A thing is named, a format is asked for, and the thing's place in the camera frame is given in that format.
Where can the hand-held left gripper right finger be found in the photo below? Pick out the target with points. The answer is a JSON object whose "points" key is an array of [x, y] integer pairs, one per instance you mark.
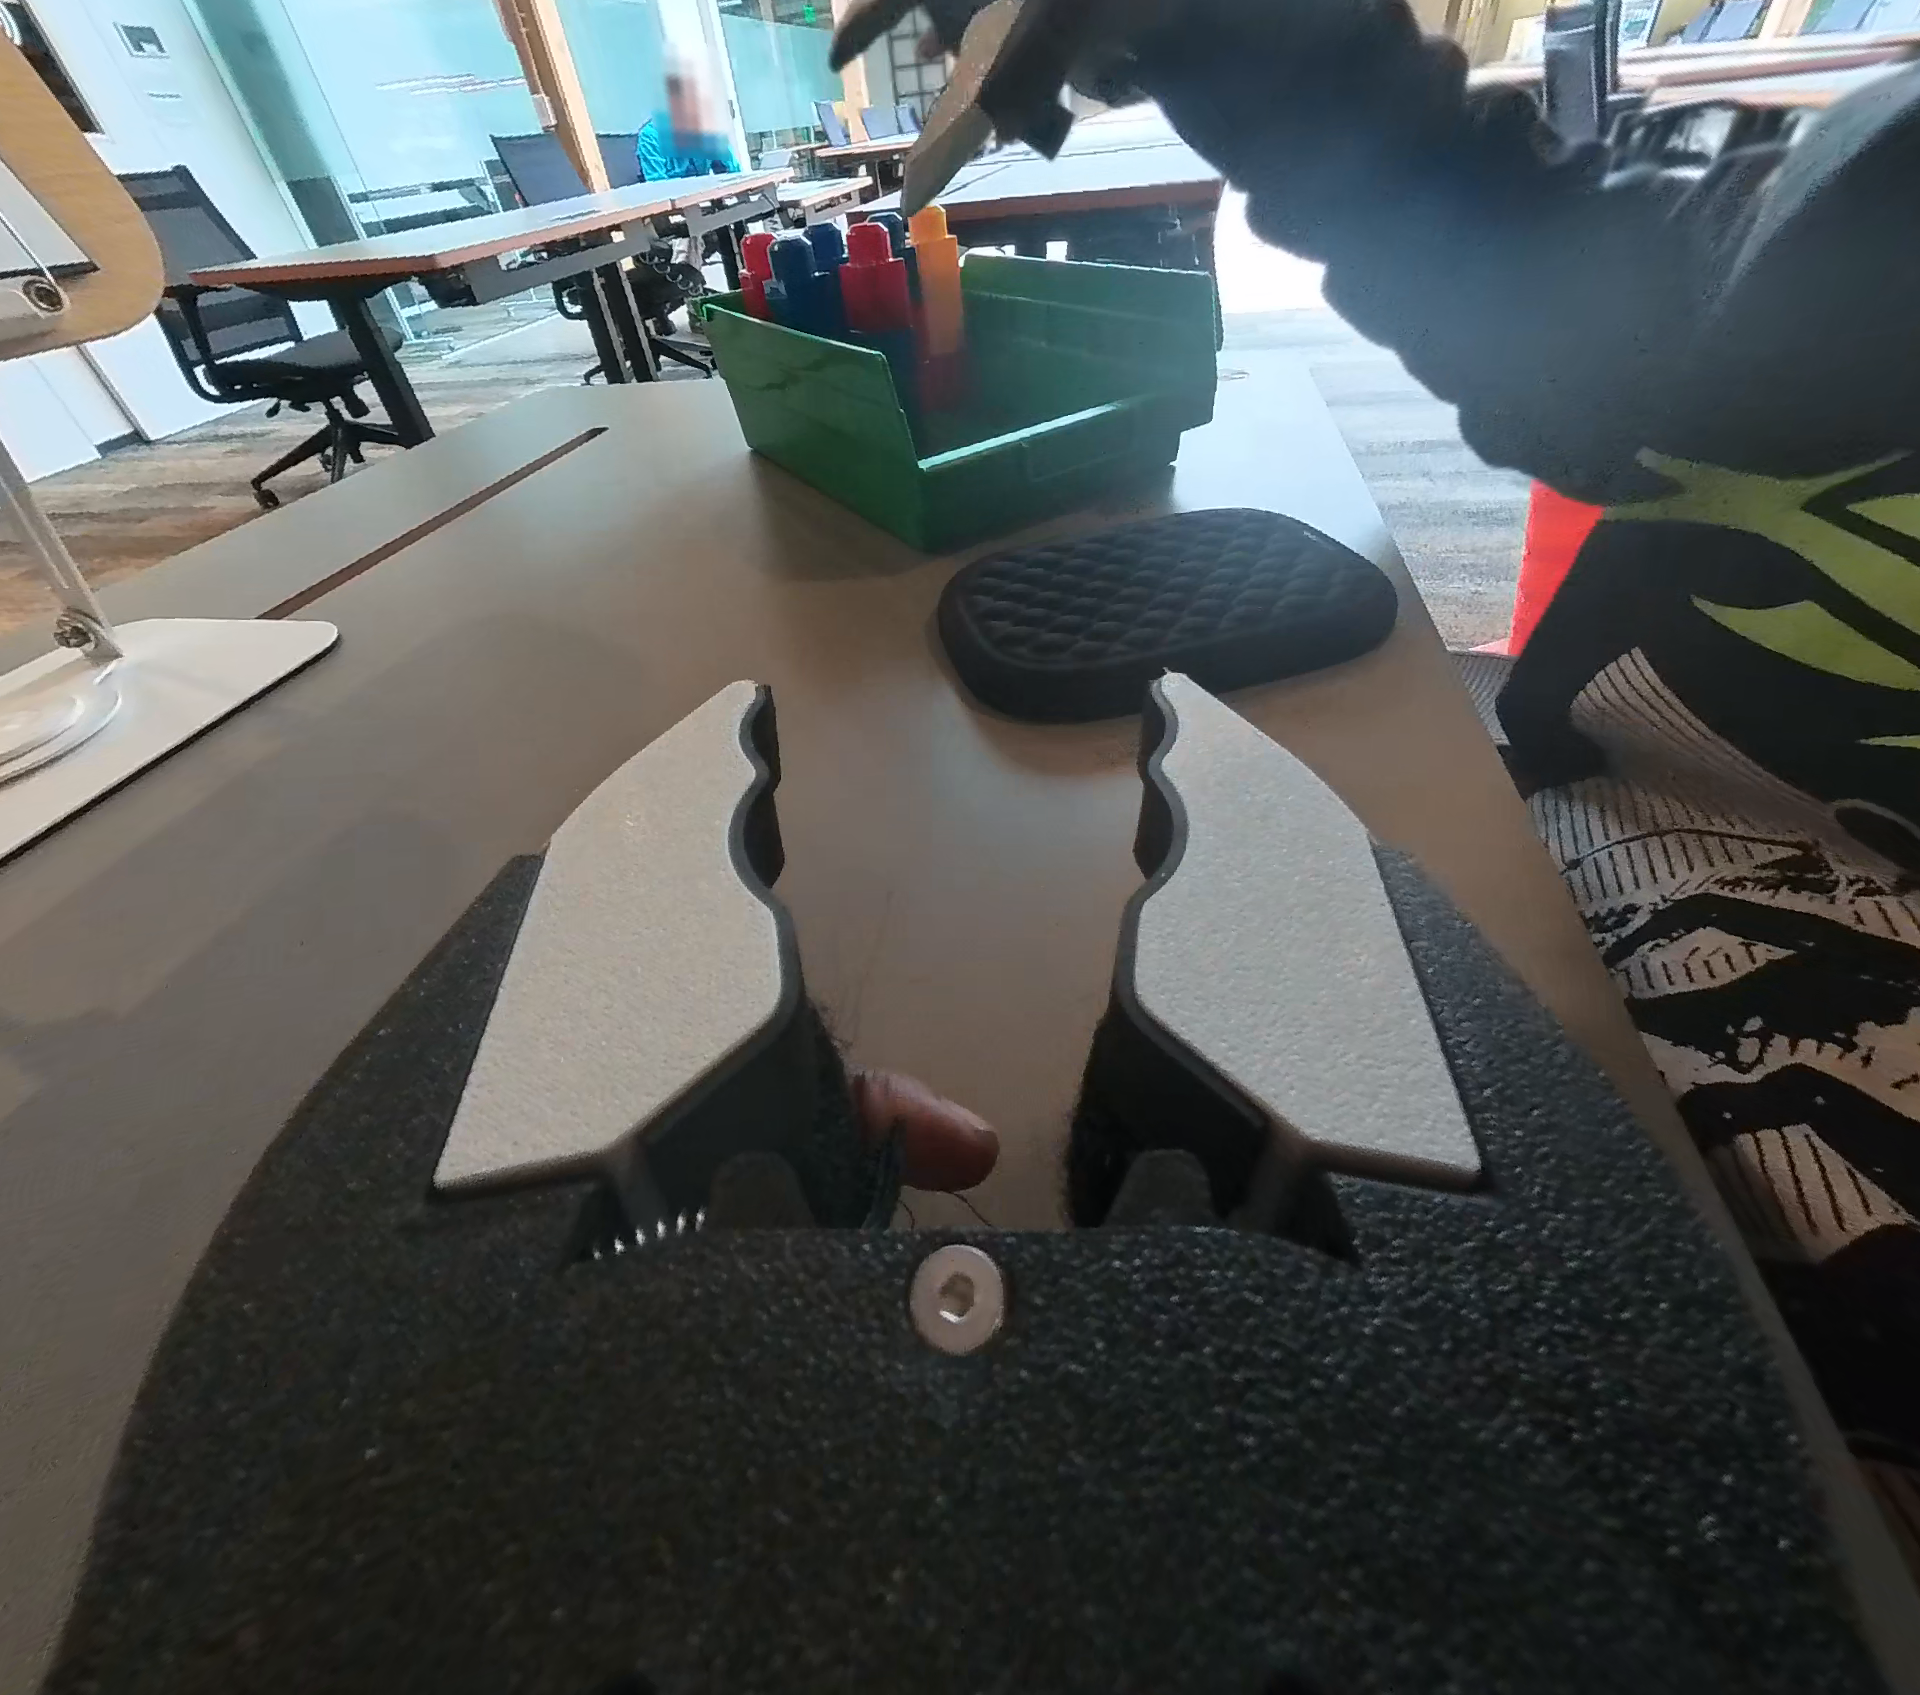
{"points": [[1290, 961]]}

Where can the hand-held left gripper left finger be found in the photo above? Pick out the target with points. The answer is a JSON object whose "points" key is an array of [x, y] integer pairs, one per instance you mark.
{"points": [[630, 945]]}

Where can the cluster of colourful mega blocks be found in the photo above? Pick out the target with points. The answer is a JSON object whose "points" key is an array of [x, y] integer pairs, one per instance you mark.
{"points": [[870, 279]]}

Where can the green plastic bin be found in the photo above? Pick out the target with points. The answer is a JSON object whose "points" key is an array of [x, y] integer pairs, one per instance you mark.
{"points": [[1050, 436]]}

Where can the person's right forearm black sleeve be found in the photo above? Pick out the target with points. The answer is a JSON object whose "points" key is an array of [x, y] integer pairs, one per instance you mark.
{"points": [[1500, 227]]}

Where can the person's right hand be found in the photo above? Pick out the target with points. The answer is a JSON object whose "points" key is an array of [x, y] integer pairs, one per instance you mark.
{"points": [[1148, 2]]}

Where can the person's left hand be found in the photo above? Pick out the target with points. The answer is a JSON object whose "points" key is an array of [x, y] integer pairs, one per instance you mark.
{"points": [[938, 1133]]}

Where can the wood-topped office table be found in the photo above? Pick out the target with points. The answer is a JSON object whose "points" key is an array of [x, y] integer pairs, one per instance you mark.
{"points": [[452, 239], [1081, 179]]}

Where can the black quilted wrist rest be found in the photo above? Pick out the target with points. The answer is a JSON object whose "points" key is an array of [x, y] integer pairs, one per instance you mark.
{"points": [[1169, 610]]}

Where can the person's white patterned pants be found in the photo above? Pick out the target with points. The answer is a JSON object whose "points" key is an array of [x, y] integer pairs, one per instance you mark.
{"points": [[1756, 1006]]}

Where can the orange traffic cone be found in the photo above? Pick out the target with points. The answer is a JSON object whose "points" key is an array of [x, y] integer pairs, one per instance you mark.
{"points": [[1553, 572]]}

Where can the instruction sign stand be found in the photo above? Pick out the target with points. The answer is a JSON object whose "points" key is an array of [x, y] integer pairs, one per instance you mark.
{"points": [[180, 675]]}

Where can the person's black green top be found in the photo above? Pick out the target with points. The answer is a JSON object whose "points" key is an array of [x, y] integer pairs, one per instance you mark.
{"points": [[1770, 615]]}

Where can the black mesh office chair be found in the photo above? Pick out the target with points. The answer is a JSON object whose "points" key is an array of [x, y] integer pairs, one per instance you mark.
{"points": [[255, 330]]}

